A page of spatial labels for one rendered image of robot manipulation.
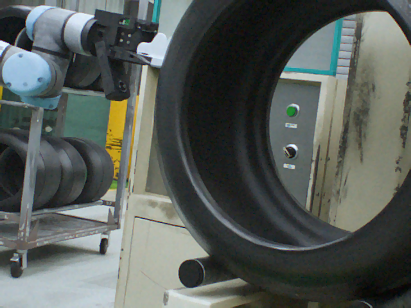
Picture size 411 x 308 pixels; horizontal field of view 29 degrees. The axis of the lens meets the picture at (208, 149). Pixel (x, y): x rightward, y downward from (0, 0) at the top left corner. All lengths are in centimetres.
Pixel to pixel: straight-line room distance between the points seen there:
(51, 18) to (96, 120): 1036
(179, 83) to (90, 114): 1071
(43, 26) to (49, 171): 344
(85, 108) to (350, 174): 1059
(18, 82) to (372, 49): 64
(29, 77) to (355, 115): 60
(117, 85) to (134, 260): 83
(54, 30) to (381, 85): 62
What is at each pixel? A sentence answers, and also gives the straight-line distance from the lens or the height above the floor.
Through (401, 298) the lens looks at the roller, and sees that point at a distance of 123.
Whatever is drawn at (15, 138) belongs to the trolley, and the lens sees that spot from 498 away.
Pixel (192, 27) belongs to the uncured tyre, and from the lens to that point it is 125.
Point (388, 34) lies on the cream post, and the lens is 151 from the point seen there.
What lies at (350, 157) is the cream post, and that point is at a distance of 151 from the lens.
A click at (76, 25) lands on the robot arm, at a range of 151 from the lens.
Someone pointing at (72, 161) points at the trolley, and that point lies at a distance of 531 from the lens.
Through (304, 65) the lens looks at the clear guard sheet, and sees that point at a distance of 195.
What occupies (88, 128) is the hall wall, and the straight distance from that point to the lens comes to 1196.
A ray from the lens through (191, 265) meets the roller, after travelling 124.
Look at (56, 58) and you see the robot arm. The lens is 155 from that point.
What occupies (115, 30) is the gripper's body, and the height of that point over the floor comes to 127.
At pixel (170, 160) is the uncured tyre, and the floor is 107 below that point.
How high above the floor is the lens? 116
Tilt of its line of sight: 3 degrees down
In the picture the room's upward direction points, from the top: 7 degrees clockwise
